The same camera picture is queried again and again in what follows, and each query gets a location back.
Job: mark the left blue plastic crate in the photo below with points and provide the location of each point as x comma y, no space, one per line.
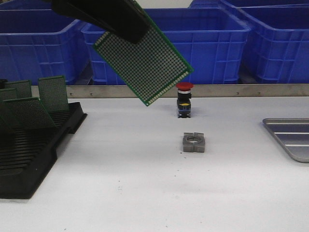
40,43

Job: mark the centre blue plastic crate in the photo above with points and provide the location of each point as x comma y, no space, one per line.
211,40

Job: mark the far right blue crate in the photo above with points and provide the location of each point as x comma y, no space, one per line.
257,3

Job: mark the far centre blue crate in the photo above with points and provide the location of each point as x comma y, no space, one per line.
206,4

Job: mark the black slotted board rack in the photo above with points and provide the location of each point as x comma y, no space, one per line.
27,156

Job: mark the metal table edge rail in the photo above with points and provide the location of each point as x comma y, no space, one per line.
198,91

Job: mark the red emergency stop button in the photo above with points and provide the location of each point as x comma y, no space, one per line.
183,100

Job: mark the silver metal tray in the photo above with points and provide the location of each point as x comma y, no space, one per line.
292,134

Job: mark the rear right green board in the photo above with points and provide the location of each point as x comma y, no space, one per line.
53,94

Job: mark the left edge green board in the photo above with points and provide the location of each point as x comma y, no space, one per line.
8,94

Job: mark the far left blue crate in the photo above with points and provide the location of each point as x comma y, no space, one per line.
25,5

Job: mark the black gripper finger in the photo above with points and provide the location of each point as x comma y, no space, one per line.
124,18

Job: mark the grey square metal block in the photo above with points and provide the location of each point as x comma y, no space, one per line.
194,142

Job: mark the rear left green board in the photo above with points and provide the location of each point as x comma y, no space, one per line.
23,88

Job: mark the right blue plastic crate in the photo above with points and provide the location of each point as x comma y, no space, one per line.
277,48

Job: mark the blue plastic crate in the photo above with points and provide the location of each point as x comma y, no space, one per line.
211,40
40,43
277,48

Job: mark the green perforated board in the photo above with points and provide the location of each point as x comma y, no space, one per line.
30,113
149,68

